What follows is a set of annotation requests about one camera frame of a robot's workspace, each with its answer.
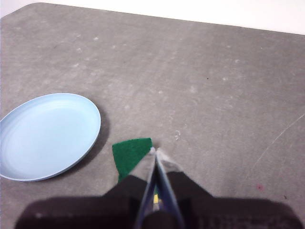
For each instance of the green and yellow sponge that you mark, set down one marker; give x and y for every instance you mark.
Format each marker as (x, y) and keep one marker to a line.
(131, 155)

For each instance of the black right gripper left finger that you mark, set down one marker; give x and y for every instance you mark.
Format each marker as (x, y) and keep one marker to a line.
(95, 212)

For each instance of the light blue round plate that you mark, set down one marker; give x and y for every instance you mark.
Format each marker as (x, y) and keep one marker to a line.
(47, 136)

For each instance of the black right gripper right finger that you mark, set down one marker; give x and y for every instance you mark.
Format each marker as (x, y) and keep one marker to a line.
(226, 214)

